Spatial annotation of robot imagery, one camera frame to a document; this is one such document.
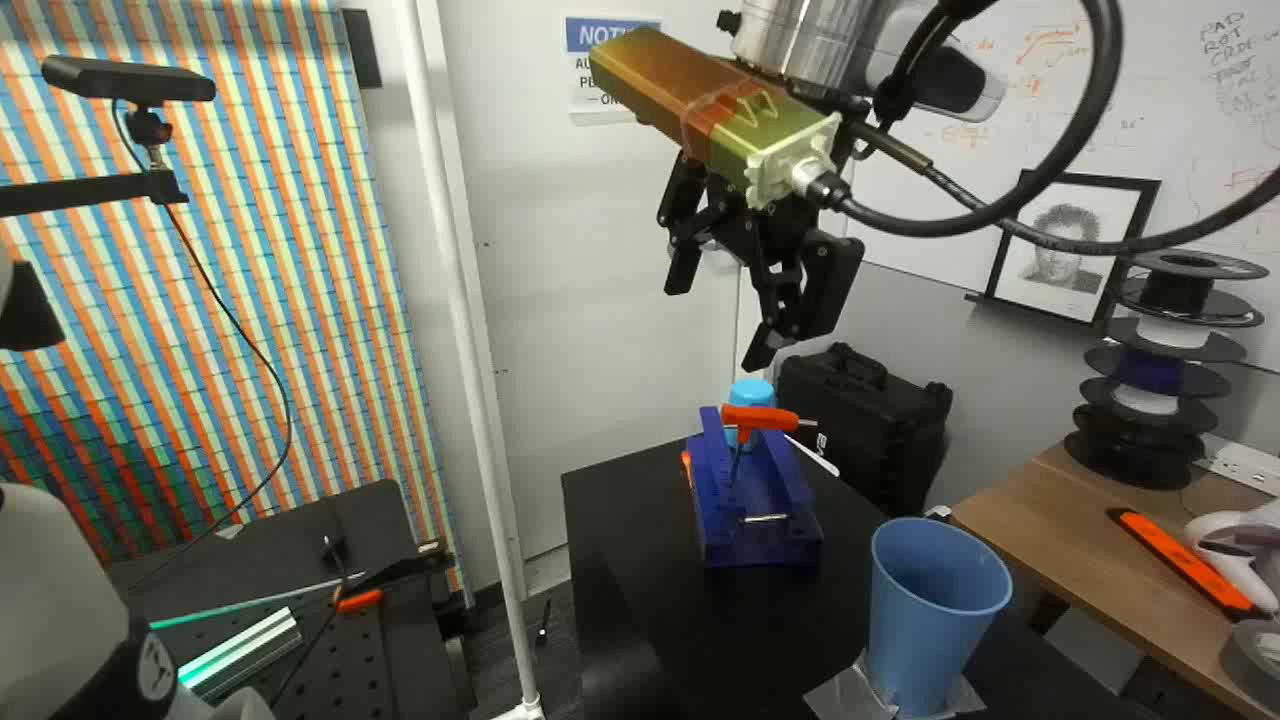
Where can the golden wrist camera box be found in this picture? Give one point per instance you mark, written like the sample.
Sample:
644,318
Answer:
694,100

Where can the black lamp shade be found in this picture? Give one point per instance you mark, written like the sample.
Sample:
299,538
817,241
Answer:
27,308

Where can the blue notice sign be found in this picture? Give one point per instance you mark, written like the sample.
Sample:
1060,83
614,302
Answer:
595,62

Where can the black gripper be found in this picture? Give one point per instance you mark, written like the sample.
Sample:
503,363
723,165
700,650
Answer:
801,263

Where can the stack of filament spools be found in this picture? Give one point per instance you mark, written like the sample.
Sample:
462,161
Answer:
1158,387

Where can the orange utility knife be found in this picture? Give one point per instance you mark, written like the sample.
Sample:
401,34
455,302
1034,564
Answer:
1180,559

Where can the silver metal rod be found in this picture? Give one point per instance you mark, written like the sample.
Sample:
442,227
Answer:
765,519

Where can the wooden side table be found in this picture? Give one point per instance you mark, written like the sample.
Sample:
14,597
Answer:
1083,535

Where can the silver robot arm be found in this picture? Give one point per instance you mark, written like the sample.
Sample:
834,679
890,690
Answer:
815,34

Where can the blue plastic cup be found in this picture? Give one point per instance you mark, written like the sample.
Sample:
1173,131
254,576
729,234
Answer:
935,606

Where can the green reflective metal bar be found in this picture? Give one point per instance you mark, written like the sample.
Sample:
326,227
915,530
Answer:
234,650

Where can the black hard case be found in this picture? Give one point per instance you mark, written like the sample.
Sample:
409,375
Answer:
873,422

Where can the white vertical pole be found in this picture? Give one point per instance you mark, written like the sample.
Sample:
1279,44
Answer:
465,335

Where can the grey tape roll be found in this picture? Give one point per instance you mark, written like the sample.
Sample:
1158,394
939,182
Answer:
1256,664

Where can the black breadboard table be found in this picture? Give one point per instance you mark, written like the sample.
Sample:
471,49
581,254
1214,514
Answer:
332,641

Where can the white rounded machine housing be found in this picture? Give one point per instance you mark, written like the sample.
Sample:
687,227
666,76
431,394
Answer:
53,601

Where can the framed portrait picture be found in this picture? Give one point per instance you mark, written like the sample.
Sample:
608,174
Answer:
1072,254

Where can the black camera on stand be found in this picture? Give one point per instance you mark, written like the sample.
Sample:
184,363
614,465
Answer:
126,83

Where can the white plastic device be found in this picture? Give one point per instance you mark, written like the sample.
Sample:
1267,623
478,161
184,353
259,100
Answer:
1241,535

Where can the blue plastic tool rack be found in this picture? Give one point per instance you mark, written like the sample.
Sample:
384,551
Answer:
752,492

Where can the light blue capped bottle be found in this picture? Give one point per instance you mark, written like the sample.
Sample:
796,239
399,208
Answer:
749,390

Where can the white stick tool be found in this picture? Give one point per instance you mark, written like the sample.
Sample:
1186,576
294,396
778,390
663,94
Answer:
815,459

